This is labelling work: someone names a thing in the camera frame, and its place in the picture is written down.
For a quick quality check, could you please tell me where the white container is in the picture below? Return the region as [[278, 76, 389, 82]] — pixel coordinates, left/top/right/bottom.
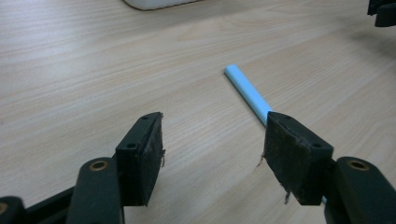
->
[[121, 0, 204, 11]]

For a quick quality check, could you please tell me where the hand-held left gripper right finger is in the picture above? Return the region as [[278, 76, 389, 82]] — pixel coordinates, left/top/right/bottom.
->
[[257, 111, 334, 206]]

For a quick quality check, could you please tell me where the light blue pen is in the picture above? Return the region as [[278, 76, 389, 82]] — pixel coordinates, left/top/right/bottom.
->
[[223, 63, 329, 204]]

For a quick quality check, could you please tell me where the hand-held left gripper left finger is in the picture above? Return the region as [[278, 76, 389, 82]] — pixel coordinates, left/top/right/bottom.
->
[[115, 111, 166, 207]]

